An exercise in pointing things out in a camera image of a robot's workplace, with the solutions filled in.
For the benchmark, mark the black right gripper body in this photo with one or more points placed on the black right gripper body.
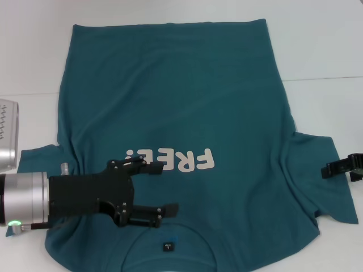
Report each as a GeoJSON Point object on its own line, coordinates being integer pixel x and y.
{"type": "Point", "coordinates": [357, 161]}

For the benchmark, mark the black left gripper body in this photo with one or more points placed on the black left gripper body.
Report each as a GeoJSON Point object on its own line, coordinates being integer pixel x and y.
{"type": "Point", "coordinates": [88, 192]}

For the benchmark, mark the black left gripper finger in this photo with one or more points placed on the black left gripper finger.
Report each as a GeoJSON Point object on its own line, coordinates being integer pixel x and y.
{"type": "Point", "coordinates": [150, 215]}
{"type": "Point", "coordinates": [153, 168]}

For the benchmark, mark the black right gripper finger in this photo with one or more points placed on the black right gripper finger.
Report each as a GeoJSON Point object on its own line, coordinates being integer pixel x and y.
{"type": "Point", "coordinates": [334, 169]}

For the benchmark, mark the teal blue printed t-shirt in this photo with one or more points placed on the teal blue printed t-shirt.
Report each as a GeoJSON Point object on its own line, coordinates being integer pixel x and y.
{"type": "Point", "coordinates": [170, 99]}

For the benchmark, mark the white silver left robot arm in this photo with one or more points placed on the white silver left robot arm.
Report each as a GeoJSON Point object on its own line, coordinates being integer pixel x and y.
{"type": "Point", "coordinates": [22, 198]}

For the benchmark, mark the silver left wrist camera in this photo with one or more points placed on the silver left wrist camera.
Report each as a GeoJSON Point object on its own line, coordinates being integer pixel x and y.
{"type": "Point", "coordinates": [7, 136]}

